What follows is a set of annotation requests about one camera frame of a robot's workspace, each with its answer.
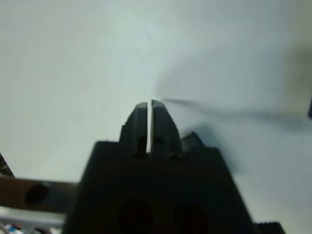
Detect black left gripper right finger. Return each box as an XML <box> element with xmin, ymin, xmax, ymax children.
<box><xmin>150</xmin><ymin>99</ymin><xmax>187</xmax><ymax>159</ymax></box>

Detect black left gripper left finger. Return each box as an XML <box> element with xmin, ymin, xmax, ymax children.
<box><xmin>119</xmin><ymin>102</ymin><xmax>149</xmax><ymax>157</ymax></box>

